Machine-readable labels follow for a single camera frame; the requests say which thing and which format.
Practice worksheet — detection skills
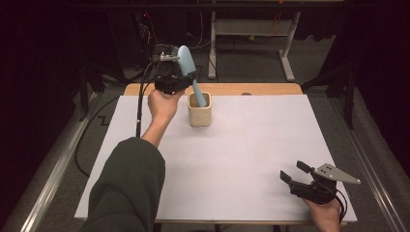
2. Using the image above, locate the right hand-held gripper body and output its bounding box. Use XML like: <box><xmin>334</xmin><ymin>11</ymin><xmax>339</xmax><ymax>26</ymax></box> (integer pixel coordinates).
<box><xmin>289</xmin><ymin>162</ymin><xmax>362</xmax><ymax>205</ymax></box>

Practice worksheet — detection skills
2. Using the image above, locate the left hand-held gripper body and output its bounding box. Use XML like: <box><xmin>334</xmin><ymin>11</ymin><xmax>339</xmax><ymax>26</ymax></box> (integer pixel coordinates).
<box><xmin>154</xmin><ymin>52</ymin><xmax>187</xmax><ymax>95</ymax></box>

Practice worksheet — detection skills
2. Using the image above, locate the light blue rice paddle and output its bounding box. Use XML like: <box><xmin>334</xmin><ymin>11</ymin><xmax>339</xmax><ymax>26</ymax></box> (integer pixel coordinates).
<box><xmin>177</xmin><ymin>44</ymin><xmax>208</xmax><ymax>108</ymax></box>

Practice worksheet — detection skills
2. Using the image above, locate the beige square cup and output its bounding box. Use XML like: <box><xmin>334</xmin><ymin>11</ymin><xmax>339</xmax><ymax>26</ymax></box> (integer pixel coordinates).
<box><xmin>188</xmin><ymin>91</ymin><xmax>213</xmax><ymax>128</ymax></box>

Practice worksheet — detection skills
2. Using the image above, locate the person's left hand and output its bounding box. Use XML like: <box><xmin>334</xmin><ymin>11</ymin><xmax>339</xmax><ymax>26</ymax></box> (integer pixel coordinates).
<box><xmin>147</xmin><ymin>89</ymin><xmax>186</xmax><ymax>125</ymax></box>

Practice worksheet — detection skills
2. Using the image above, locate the person's right hand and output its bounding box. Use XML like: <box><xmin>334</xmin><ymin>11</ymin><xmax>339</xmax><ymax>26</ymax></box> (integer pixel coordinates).
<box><xmin>303</xmin><ymin>198</ymin><xmax>342</xmax><ymax>232</ymax></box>

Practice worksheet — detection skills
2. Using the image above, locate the white table mat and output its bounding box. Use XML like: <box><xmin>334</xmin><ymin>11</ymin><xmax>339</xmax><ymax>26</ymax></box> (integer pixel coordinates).
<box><xmin>74</xmin><ymin>94</ymin><xmax>358</xmax><ymax>223</ymax></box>

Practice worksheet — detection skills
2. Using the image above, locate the wooden table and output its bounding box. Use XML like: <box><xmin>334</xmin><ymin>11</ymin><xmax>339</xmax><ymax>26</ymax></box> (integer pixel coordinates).
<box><xmin>124</xmin><ymin>82</ymin><xmax>349</xmax><ymax>226</ymax></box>

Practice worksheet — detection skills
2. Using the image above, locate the white metal stand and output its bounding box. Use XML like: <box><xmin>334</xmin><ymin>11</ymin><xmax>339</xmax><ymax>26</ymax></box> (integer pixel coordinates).
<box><xmin>207</xmin><ymin>0</ymin><xmax>303</xmax><ymax>83</ymax></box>

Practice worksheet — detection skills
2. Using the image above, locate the dark metal stand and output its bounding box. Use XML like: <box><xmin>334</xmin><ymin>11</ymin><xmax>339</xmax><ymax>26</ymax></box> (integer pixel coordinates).
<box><xmin>78</xmin><ymin>62</ymin><xmax>105</xmax><ymax>122</ymax></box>
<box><xmin>301</xmin><ymin>59</ymin><xmax>357</xmax><ymax>130</ymax></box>

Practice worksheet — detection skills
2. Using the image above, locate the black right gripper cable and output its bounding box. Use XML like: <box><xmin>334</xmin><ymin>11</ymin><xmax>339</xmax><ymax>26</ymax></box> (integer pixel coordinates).
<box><xmin>334</xmin><ymin>188</ymin><xmax>349</xmax><ymax>224</ymax></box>

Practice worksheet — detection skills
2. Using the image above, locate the tangle of black cables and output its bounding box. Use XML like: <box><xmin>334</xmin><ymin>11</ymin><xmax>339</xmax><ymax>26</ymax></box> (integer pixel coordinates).
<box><xmin>134</xmin><ymin>9</ymin><xmax>207</xmax><ymax>83</ymax></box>

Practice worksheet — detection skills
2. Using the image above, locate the aluminium floor rail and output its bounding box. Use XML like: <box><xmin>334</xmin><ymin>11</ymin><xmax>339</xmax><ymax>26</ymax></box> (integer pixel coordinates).
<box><xmin>328</xmin><ymin>96</ymin><xmax>410</xmax><ymax>232</ymax></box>
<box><xmin>18</xmin><ymin>93</ymin><xmax>100</xmax><ymax>232</ymax></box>

